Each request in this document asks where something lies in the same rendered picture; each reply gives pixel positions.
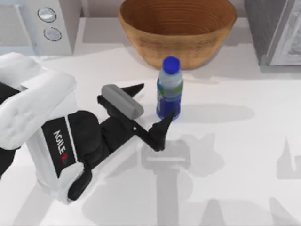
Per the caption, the pale grey rounded box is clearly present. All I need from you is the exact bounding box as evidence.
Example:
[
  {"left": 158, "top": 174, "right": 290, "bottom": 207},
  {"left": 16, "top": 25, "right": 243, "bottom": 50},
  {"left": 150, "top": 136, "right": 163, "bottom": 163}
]
[{"left": 101, "top": 84, "right": 144, "bottom": 119}]

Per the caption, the blue bottle with blue cap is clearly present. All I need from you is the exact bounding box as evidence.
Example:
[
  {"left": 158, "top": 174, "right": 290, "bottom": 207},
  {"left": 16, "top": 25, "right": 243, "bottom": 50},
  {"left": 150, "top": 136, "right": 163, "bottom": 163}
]
[{"left": 156, "top": 56, "right": 184, "bottom": 121}]

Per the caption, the brown woven basket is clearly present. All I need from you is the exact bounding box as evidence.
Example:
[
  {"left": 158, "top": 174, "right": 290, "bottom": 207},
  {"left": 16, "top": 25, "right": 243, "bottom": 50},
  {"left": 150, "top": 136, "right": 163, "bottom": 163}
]
[{"left": 117, "top": 0, "right": 238, "bottom": 71}]

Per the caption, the round microwave knob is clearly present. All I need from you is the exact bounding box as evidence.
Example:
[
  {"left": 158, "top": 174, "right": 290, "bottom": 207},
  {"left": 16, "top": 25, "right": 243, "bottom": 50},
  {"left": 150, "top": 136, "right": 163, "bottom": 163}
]
[
  {"left": 43, "top": 27, "right": 63, "bottom": 42},
  {"left": 37, "top": 7, "right": 57, "bottom": 22}
]

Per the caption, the pale microwave oven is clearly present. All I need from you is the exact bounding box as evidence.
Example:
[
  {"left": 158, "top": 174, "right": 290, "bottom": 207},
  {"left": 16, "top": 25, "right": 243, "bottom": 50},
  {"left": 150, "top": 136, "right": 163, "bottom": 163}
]
[{"left": 0, "top": 0, "right": 82, "bottom": 57}]

